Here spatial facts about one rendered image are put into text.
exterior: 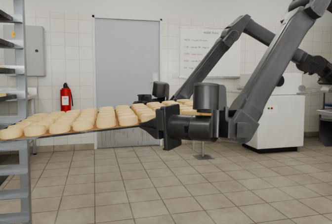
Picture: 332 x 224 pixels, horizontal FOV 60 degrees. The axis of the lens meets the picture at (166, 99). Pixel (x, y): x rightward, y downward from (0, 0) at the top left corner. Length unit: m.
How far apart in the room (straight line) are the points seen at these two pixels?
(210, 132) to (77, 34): 4.15
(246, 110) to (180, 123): 0.15
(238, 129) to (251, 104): 0.07
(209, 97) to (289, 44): 0.25
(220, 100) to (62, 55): 4.11
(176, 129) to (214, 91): 0.12
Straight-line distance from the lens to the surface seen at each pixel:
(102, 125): 0.74
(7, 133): 0.77
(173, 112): 0.68
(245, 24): 1.25
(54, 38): 4.68
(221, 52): 1.23
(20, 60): 1.17
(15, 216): 1.28
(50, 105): 4.67
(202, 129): 0.61
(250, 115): 0.66
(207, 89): 0.62
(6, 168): 1.22
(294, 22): 0.78
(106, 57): 4.66
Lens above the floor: 1.11
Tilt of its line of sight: 4 degrees down
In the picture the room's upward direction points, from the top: straight up
